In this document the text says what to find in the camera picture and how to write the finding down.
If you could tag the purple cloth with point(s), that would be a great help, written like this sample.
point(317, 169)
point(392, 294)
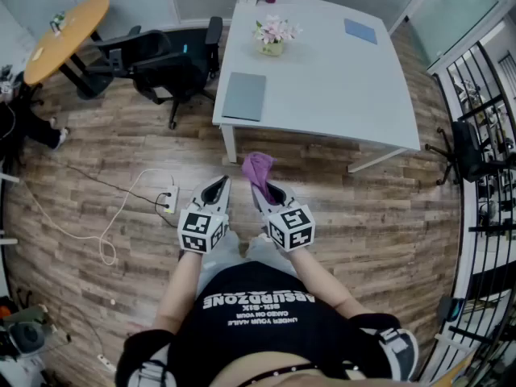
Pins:
point(258, 169)

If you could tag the black office chair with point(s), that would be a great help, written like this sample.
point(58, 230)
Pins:
point(467, 151)

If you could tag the black and blue device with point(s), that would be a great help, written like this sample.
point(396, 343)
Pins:
point(451, 309)

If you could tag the person's black t-shirt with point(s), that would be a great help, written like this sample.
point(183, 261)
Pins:
point(262, 329)

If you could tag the blue pad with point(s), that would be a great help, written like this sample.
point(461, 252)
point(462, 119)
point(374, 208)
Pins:
point(360, 30)

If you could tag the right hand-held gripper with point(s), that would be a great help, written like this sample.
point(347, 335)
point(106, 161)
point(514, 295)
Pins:
point(292, 228)

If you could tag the person's left forearm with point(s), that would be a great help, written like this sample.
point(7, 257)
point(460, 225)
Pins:
point(181, 288)

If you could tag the white table leg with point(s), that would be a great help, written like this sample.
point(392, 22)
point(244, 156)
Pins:
point(375, 159)
point(230, 143)

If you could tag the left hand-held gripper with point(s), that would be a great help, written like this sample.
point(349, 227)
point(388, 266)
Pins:
point(199, 232)

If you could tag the person's right forearm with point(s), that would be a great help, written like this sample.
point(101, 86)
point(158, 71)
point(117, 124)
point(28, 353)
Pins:
point(322, 280)

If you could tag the small white power strip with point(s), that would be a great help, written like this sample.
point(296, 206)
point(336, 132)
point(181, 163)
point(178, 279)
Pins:
point(106, 362)

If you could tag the black chair with blue sticker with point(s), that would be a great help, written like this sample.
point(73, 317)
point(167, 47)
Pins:
point(181, 67)

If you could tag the person's grey trousers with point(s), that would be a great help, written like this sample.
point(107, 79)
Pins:
point(225, 256)

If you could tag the grey machine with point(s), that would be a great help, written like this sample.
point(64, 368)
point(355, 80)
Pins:
point(28, 337)

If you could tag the orange round table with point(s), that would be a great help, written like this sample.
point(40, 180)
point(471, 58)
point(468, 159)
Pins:
point(68, 38)

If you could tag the pink flowers in cream pot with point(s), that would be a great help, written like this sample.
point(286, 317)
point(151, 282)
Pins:
point(276, 34)

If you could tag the black metal shelf rack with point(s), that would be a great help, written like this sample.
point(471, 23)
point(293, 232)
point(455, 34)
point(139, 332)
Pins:
point(488, 176)

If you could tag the small potted plant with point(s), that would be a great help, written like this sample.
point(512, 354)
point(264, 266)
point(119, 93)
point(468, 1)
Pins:
point(58, 22)

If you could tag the grey notebook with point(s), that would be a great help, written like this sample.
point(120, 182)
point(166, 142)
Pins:
point(244, 95)

